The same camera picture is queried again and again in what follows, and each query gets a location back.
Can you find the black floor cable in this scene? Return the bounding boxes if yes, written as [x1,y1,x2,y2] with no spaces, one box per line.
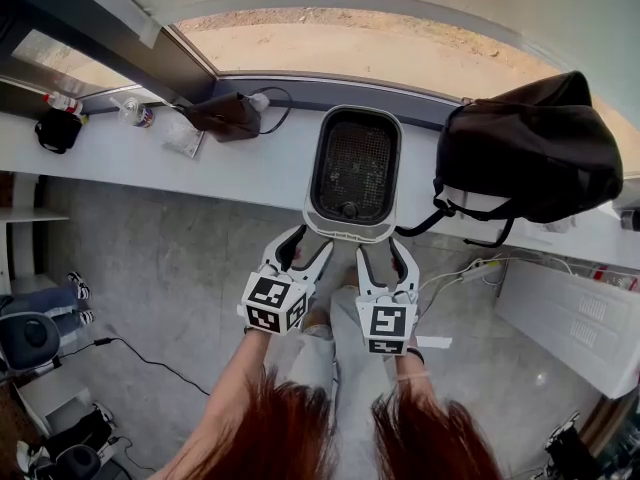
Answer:
[59,336,211,398]

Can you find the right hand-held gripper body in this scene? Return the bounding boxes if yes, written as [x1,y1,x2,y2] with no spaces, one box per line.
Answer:
[355,290,420,357]

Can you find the person's right forearm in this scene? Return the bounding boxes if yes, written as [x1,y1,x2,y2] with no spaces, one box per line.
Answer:
[394,350,434,404]

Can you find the white power strip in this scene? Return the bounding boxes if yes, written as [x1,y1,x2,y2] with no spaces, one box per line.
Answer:
[462,261,501,283]

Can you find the white power cable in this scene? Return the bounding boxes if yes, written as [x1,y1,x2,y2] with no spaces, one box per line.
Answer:
[417,255,576,319]

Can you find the white charger with black cable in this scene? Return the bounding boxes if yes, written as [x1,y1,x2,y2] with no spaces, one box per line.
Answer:
[248,86,294,136]

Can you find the black round chair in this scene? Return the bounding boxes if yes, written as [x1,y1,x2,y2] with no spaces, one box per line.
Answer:
[0,312,62,372]

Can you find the clear plastic packet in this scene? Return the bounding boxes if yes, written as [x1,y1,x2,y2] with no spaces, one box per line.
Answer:
[162,122,206,160]

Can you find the person's light grey trousers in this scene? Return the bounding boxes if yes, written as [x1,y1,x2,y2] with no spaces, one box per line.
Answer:
[289,287,397,480]

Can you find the dark window frame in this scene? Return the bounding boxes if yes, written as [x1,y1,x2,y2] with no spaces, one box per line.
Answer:
[0,0,221,119]

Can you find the white metal cabinet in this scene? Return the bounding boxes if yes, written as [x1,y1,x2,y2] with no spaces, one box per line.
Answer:
[494,260,640,400]

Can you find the person's left forearm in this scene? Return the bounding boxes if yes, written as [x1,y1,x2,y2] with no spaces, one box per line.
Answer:
[164,327,274,480]

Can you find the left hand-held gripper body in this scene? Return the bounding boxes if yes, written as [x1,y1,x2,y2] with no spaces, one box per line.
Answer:
[238,263,317,338]

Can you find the white shelf unit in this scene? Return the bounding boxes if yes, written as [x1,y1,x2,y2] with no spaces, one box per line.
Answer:
[0,207,70,294]

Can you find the black backpack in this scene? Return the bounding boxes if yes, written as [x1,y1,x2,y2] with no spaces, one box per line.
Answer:
[397,70,625,249]

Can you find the clear plastic cup with straw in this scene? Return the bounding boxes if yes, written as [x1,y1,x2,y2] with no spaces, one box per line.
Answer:
[109,96,155,129]

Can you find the small black pouch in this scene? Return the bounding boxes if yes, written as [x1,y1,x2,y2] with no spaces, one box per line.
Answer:
[33,108,84,155]

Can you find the red cap plastic bottle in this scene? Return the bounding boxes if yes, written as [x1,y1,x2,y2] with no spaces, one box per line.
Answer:
[42,91,85,116]

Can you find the brown handbag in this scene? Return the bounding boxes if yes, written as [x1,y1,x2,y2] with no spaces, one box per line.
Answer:
[174,91,264,144]

